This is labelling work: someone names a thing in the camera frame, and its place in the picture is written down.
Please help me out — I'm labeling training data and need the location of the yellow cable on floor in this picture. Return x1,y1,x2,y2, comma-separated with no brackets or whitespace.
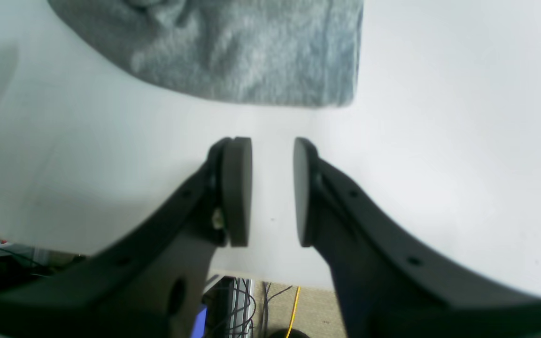
286,286,301,338

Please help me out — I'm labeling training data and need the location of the grey T-shirt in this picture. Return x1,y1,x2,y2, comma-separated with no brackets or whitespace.
49,0,363,108

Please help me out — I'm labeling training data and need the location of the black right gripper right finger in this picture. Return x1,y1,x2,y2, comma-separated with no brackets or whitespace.
294,138,541,338

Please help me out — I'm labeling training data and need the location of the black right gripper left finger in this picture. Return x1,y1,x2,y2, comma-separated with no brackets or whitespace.
0,137,253,338

